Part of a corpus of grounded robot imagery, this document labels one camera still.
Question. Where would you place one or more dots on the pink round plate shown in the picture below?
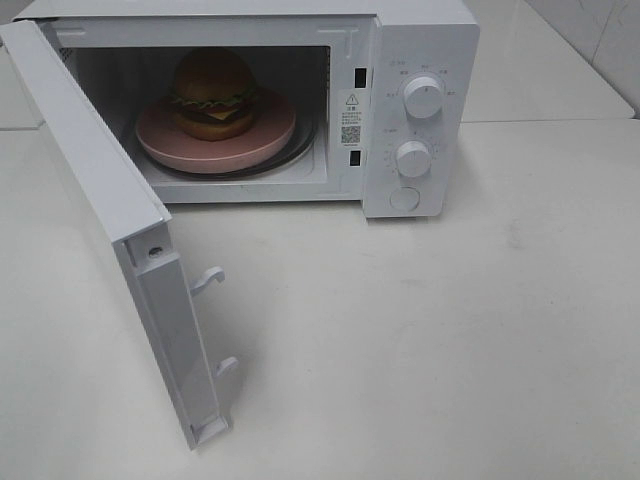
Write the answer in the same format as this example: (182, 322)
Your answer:
(269, 133)

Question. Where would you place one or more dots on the upper white power knob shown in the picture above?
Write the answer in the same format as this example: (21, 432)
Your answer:
(423, 95)

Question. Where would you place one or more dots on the lower white timer knob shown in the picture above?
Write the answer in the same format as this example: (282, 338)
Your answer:
(413, 159)

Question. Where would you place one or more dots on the toy hamburger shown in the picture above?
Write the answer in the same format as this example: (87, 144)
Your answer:
(213, 94)

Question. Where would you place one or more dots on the white warning label sticker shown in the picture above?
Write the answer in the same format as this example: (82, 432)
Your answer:
(353, 115)

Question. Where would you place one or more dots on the white microwave door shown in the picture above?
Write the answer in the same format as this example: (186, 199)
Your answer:
(127, 219)

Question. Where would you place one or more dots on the round white door button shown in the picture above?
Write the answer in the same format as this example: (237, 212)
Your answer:
(405, 199)

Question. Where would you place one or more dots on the white microwave oven body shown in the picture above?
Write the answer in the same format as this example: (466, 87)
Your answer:
(123, 55)

